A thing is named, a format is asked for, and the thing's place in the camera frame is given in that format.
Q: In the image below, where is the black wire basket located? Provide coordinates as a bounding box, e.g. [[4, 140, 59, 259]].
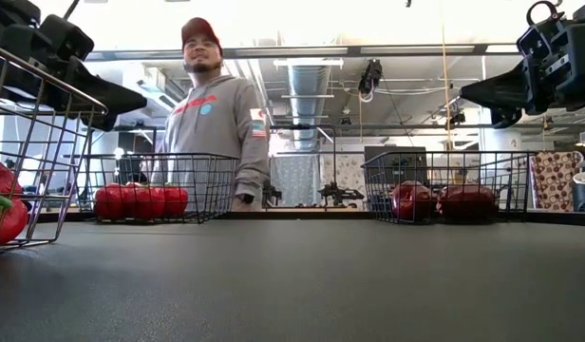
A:
[[81, 151, 240, 224], [361, 149, 540, 224]]

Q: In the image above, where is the person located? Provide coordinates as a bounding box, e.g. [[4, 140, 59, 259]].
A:
[[149, 16, 273, 214]]

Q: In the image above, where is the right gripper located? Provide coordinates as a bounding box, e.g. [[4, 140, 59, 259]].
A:
[[461, 21, 585, 129]]

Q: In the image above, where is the dark bin white liner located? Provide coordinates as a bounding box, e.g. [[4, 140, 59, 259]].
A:
[[571, 170, 585, 214]]

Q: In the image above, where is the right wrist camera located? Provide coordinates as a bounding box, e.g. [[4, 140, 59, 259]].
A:
[[516, 21, 568, 62]]

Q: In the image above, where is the person's hand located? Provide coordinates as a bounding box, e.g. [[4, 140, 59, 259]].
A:
[[230, 193, 256, 213]]

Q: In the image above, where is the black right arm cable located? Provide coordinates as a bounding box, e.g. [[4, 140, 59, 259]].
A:
[[526, 0, 565, 26]]

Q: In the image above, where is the black table mat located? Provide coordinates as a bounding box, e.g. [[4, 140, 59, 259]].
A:
[[0, 218, 585, 342]]

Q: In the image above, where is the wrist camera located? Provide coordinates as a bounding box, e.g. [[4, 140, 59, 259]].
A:
[[39, 13, 95, 62], [516, 21, 568, 62]]

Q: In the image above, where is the grey patterned curtain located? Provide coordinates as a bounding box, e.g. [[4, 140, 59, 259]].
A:
[[272, 154, 321, 208]]

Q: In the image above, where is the white ceiling light bar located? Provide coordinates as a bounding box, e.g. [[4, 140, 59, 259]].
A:
[[273, 57, 345, 70]]

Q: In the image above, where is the red apple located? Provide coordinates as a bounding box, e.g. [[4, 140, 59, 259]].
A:
[[390, 180, 439, 222]]

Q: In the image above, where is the yellow hanging cord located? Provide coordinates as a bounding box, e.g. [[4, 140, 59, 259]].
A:
[[439, 23, 454, 152]]

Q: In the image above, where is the brown dotted fabric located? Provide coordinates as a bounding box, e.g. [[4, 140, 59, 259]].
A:
[[529, 150, 584, 213]]

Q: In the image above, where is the silver ventilation duct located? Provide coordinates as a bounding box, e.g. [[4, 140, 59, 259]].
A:
[[286, 64, 332, 152]]

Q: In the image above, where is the gold wire basket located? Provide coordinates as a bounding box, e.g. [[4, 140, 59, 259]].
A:
[[0, 41, 109, 253]]

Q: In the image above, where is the white floral curtain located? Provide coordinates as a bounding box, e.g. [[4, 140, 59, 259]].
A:
[[320, 152, 367, 210]]

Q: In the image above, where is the black screen panel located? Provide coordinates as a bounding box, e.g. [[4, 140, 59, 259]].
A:
[[364, 145, 429, 186]]

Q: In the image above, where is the black hanging cable reel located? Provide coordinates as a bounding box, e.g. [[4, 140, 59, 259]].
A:
[[357, 59, 385, 104]]

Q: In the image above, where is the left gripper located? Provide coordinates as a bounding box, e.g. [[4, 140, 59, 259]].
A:
[[0, 23, 148, 132]]

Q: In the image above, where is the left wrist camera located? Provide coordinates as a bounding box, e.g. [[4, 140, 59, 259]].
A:
[[39, 13, 95, 62]]

